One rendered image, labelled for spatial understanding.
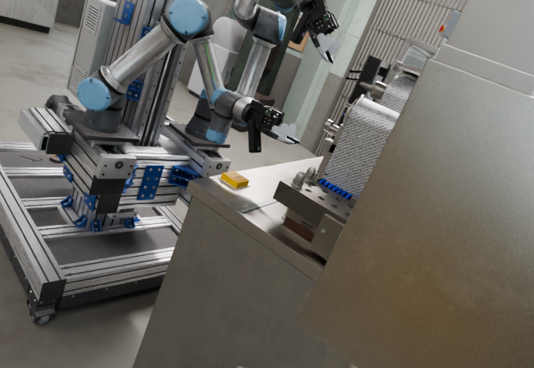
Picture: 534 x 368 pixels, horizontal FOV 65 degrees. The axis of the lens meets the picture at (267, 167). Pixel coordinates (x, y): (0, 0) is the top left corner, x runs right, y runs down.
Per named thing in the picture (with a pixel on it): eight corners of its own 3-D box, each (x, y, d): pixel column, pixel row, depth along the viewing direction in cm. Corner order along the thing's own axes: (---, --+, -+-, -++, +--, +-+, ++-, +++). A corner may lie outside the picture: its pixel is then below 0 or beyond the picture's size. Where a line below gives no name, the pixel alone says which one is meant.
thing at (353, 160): (319, 182, 134) (343, 129, 129) (385, 219, 125) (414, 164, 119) (319, 182, 134) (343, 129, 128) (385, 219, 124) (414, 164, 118)
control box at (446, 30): (435, 35, 171) (447, 10, 167) (450, 40, 170) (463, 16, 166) (437, 33, 164) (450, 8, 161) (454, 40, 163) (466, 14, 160)
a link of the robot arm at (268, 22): (219, 115, 206) (257, 5, 189) (248, 125, 208) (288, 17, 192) (218, 121, 194) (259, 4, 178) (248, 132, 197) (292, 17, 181)
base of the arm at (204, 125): (179, 125, 201) (185, 106, 198) (203, 128, 212) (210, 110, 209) (196, 139, 192) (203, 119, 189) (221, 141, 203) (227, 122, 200)
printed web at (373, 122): (346, 195, 171) (403, 77, 155) (399, 225, 161) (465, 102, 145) (305, 212, 138) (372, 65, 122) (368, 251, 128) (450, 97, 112)
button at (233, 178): (232, 176, 144) (234, 170, 143) (247, 186, 141) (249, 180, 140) (219, 179, 138) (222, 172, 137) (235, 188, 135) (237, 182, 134)
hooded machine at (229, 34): (236, 111, 647) (265, 32, 608) (208, 106, 606) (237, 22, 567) (211, 95, 686) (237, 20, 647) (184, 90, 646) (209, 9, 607)
